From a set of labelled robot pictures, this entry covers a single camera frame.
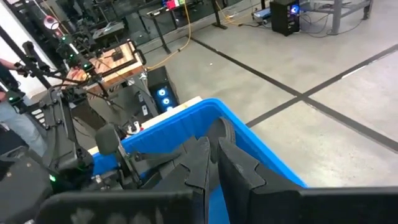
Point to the black foam slide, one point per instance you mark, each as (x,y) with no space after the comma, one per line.
(219,130)

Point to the wooden top table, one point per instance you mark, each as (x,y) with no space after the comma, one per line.
(115,63)

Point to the round white red device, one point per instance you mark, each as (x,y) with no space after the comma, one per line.
(51,22)

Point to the computer tower blue lights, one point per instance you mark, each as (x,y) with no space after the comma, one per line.
(163,93)

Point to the blue plastic bin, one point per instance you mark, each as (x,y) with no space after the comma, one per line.
(174,133)

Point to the grey metal table legs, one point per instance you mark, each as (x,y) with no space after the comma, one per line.
(337,15)

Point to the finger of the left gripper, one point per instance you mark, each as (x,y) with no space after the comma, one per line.
(155,160)

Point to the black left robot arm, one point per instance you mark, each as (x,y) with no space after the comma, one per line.
(59,130)

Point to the black background robot arm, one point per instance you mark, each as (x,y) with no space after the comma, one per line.
(76,51)
(32,56)

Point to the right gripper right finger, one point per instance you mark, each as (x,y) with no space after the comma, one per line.
(311,208)

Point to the black computer tower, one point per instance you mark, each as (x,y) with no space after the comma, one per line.
(284,18)

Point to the person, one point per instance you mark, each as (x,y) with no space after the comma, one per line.
(18,124)

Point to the black desk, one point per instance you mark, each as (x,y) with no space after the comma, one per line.
(174,12)

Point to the silver box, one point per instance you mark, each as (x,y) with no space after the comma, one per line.
(261,14)

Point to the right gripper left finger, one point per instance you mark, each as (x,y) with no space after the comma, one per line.
(124,208)

